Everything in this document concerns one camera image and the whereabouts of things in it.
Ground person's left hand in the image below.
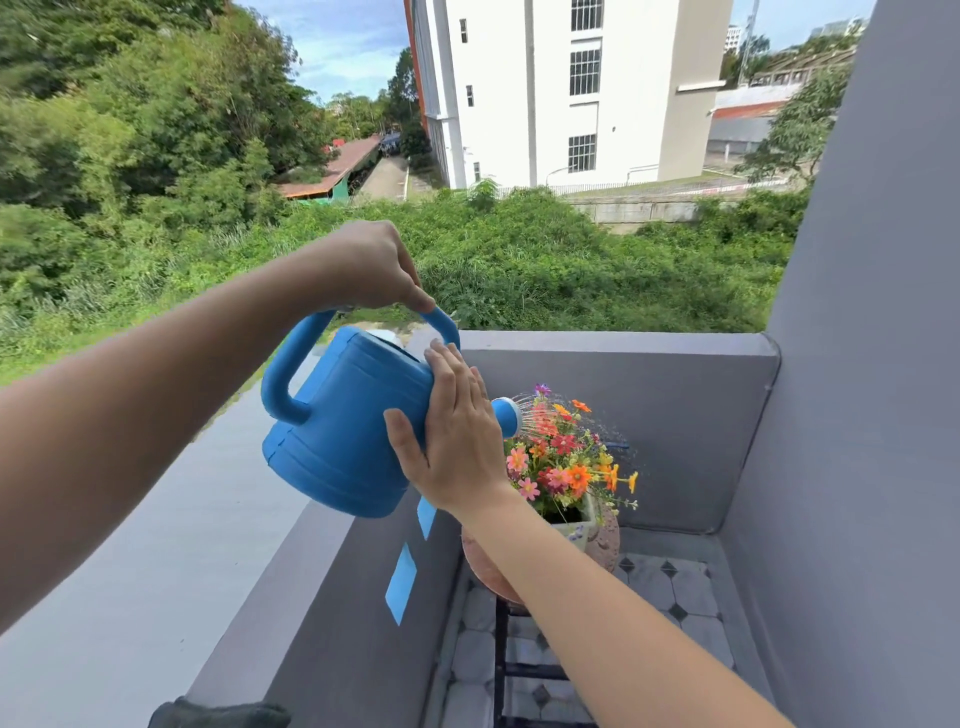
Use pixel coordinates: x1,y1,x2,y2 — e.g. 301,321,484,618
309,220,438,316

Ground person's right hand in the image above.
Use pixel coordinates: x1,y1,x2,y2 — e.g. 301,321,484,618
383,339,513,523

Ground blue plastic watering can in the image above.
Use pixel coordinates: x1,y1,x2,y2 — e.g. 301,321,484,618
259,306,525,520

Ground person's left forearm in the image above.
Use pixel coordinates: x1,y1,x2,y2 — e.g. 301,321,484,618
0,241,325,636

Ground person's right forearm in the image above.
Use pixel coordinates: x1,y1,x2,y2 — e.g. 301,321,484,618
453,482,798,728

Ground bunch of colourful flowers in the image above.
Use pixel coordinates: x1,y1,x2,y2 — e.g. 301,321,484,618
503,383,641,526

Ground green shrub field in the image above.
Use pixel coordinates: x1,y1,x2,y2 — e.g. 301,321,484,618
0,183,811,385

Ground large blue tape strip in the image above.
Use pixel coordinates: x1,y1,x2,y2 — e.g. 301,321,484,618
384,542,419,627

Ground red roofed long shed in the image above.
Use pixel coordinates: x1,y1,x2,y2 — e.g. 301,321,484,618
274,134,384,205

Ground small green ceramic flower pot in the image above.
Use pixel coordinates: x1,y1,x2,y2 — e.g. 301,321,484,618
549,493,603,554

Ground tall white building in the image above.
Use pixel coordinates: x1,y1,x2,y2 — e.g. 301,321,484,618
403,0,736,192

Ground black metal plant stand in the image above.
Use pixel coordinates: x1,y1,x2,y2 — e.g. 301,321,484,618
491,596,601,728

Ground dense green trees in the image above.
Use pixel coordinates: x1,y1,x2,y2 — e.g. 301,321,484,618
0,0,335,301

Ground dark grey cloth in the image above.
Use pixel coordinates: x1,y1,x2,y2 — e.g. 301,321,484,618
147,696,293,728

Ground low grey roofed building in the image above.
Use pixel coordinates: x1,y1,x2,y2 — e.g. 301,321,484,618
705,82,805,157

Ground slender green tree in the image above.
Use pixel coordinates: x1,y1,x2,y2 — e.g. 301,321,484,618
736,63,853,189

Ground grey concrete boundary wall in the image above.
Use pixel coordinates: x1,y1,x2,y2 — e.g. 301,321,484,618
564,196,740,226

